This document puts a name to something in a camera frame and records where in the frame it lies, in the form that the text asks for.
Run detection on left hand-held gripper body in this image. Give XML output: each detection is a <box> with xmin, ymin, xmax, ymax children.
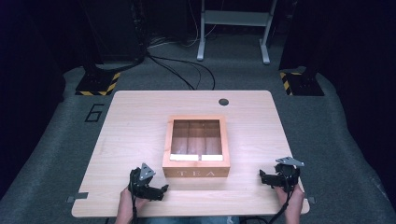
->
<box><xmin>127</xmin><ymin>162</ymin><xmax>165</xmax><ymax>202</ymax></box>

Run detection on person's left hand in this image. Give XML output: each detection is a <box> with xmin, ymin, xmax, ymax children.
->
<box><xmin>119</xmin><ymin>186</ymin><xmax>151</xmax><ymax>217</ymax></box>

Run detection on wooden tea box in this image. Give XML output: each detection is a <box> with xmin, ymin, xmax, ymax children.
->
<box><xmin>162</xmin><ymin>114</ymin><xmax>232</xmax><ymax>178</ymax></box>

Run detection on black floor cables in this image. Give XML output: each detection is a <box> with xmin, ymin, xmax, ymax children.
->
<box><xmin>145</xmin><ymin>51</ymin><xmax>217</xmax><ymax>91</ymax></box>

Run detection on black base with hazard tape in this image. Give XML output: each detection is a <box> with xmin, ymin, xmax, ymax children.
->
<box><xmin>75</xmin><ymin>70</ymin><xmax>121</xmax><ymax>97</ymax></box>
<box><xmin>278</xmin><ymin>70</ymin><xmax>326</xmax><ymax>97</ymax></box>

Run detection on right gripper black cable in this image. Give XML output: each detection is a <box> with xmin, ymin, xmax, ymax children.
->
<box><xmin>238</xmin><ymin>185</ymin><xmax>295</xmax><ymax>224</ymax></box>

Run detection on person's right hand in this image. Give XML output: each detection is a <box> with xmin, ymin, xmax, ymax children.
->
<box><xmin>274</xmin><ymin>182</ymin><xmax>305</xmax><ymax>214</ymax></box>

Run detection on white metal stand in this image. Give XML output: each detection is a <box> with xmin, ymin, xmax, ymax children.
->
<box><xmin>196</xmin><ymin>0</ymin><xmax>278</xmax><ymax>65</ymax></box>

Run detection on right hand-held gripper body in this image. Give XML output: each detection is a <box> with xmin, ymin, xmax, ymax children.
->
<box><xmin>274</xmin><ymin>156</ymin><xmax>305</xmax><ymax>193</ymax></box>

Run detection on white floor cables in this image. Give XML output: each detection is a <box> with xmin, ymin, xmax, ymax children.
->
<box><xmin>148</xmin><ymin>0</ymin><xmax>226</xmax><ymax>49</ymax></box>

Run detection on white tea bag packet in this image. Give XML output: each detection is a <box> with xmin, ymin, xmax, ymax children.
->
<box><xmin>200</xmin><ymin>153</ymin><xmax>224</xmax><ymax>162</ymax></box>
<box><xmin>169</xmin><ymin>153</ymin><xmax>200</xmax><ymax>162</ymax></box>

